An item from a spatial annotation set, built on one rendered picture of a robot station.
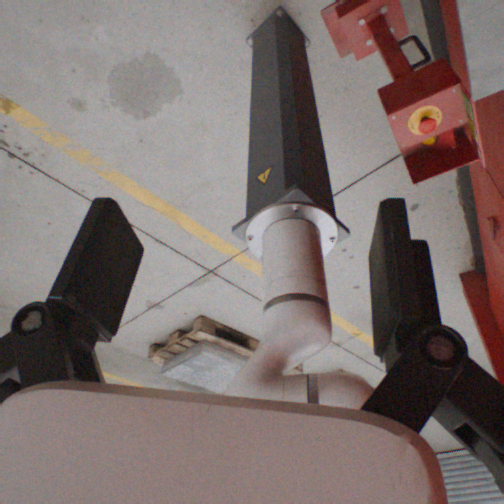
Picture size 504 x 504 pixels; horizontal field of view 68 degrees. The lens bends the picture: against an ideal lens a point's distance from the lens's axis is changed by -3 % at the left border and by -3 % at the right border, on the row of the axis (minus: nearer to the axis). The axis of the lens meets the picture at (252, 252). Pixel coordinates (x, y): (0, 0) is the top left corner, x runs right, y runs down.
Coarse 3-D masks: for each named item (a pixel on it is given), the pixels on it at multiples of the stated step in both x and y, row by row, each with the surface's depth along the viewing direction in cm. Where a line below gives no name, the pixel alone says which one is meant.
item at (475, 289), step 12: (468, 276) 250; (480, 276) 246; (468, 288) 246; (480, 288) 242; (468, 300) 244; (480, 300) 237; (480, 312) 233; (492, 312) 230; (480, 324) 229; (492, 324) 226; (480, 336) 239; (492, 336) 222; (492, 348) 218; (492, 360) 215
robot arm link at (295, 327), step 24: (264, 312) 66; (288, 312) 61; (312, 312) 61; (264, 336) 61; (288, 336) 59; (312, 336) 60; (264, 360) 57; (288, 360) 61; (240, 384) 55; (264, 384) 55; (288, 384) 55
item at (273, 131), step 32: (256, 32) 139; (288, 32) 126; (256, 64) 122; (288, 64) 109; (256, 96) 108; (288, 96) 97; (256, 128) 98; (288, 128) 88; (320, 128) 101; (256, 160) 89; (288, 160) 80; (320, 160) 89; (256, 192) 81; (288, 192) 71; (320, 192) 80
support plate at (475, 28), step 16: (464, 0) 45; (480, 0) 45; (496, 0) 45; (464, 16) 47; (480, 16) 47; (496, 16) 47; (464, 32) 48; (480, 32) 48; (496, 32) 48; (464, 48) 50; (480, 48) 50; (496, 48) 50; (480, 64) 51; (496, 64) 51; (480, 80) 53; (496, 80) 53; (480, 96) 55
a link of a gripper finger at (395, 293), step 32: (384, 224) 11; (384, 256) 10; (416, 256) 11; (384, 288) 10; (416, 288) 9; (384, 320) 10; (416, 320) 9; (384, 352) 11; (480, 384) 8; (448, 416) 9; (480, 416) 8
